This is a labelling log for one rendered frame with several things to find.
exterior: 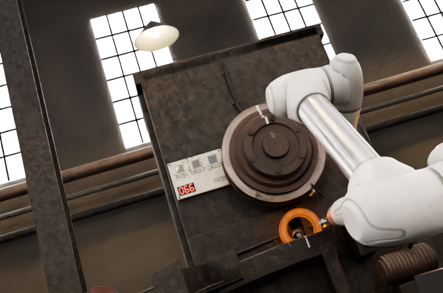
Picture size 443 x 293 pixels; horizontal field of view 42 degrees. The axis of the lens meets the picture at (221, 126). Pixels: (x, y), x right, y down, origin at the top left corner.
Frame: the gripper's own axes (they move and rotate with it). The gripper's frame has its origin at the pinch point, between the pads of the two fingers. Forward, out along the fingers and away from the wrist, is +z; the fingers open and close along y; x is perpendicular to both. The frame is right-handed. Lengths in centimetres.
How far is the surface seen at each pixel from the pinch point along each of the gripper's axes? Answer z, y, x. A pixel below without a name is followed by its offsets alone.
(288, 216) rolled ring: 2.6, -14.3, 7.3
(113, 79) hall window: 637, -82, 351
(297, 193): 0.9, -7.4, 15.5
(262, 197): 1.2, -22.9, 18.5
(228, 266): -21, -48, -6
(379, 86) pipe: 555, 297, 195
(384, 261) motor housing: -17.7, 12.4, -22.3
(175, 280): -36, -68, -5
